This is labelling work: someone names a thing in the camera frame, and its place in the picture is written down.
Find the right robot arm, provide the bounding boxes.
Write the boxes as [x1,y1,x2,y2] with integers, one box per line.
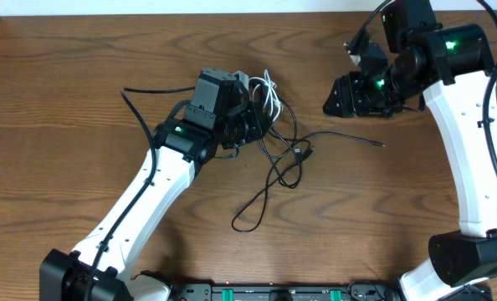
[323,0,497,300]

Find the clear tape piece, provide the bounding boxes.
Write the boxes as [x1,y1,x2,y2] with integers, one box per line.
[381,106,413,115]

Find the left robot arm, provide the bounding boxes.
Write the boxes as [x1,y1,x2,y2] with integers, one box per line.
[39,68,281,301]

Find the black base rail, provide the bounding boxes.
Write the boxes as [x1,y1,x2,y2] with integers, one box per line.
[167,281,404,301]

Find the black usb cable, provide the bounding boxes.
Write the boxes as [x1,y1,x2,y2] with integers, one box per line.
[230,81,387,233]

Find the white usb cable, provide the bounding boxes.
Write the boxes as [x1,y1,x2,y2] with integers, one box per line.
[248,69,284,123]

